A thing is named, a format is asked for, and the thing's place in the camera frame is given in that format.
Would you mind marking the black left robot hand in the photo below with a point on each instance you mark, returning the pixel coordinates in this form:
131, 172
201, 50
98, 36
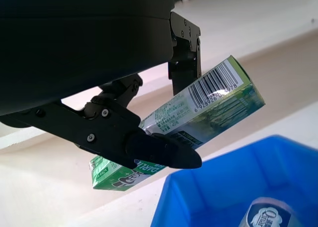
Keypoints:
74, 50

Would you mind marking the green toothpaste box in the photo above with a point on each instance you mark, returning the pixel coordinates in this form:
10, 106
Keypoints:
211, 95

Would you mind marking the purple bag roll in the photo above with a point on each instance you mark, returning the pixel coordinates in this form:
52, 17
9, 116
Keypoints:
265, 215

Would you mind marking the blue plastic tray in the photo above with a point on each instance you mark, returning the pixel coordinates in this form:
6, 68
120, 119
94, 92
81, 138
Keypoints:
211, 187

